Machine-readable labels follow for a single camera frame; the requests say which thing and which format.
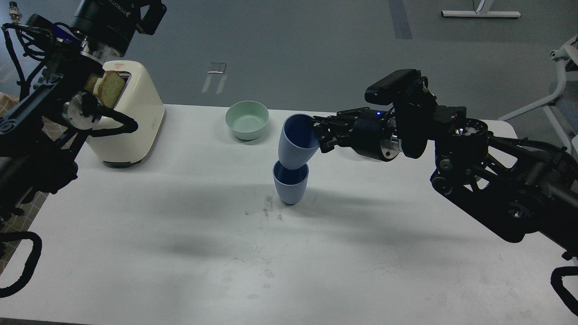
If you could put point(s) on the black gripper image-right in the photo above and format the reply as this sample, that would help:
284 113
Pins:
370 133

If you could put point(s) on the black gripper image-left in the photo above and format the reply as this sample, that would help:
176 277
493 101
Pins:
114 22

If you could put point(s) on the blue cup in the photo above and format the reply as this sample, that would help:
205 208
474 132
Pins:
290 183
298 141

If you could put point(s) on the black robot arm image-left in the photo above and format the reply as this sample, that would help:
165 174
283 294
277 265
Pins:
70 94

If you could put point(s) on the toast slice front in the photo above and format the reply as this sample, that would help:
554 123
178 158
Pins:
108 89

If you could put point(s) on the toast slice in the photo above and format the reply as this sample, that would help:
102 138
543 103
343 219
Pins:
108 89
93 83

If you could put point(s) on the cream toaster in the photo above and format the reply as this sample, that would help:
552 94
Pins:
140 101

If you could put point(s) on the toast slice back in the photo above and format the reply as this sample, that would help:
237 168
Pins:
93 83

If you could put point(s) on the green bowl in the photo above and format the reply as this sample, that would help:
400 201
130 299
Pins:
247 120

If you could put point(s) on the white table leg base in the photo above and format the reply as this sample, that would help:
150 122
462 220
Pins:
482 10

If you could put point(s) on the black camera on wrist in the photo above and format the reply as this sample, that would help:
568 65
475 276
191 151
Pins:
393 85

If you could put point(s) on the white chair frame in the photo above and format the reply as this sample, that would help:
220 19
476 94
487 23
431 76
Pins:
560 106

